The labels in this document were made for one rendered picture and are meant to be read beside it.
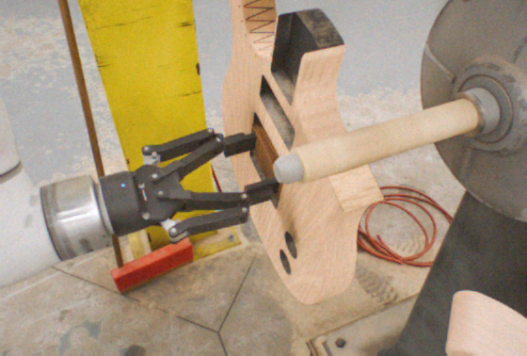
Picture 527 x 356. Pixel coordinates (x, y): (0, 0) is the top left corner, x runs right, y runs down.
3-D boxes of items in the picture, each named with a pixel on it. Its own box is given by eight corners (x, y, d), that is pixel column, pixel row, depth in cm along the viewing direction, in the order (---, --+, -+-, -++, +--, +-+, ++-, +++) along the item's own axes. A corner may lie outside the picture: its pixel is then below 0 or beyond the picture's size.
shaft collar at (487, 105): (484, 141, 45) (456, 107, 48) (509, 112, 42) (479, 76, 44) (468, 147, 45) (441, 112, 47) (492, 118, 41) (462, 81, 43)
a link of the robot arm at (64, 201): (71, 273, 54) (122, 256, 56) (49, 240, 47) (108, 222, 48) (58, 209, 59) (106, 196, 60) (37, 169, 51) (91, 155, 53)
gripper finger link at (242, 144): (225, 157, 62) (223, 153, 62) (271, 144, 64) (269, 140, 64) (226, 144, 59) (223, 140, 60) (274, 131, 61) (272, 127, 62)
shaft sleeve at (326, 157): (467, 137, 45) (448, 113, 46) (484, 117, 42) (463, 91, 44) (302, 190, 40) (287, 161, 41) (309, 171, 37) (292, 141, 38)
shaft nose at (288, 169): (300, 185, 39) (289, 163, 41) (305, 169, 37) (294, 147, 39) (279, 191, 39) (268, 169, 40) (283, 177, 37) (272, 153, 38)
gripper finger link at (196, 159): (157, 199, 58) (151, 192, 58) (225, 153, 63) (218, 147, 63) (154, 183, 55) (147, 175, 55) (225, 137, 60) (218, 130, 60)
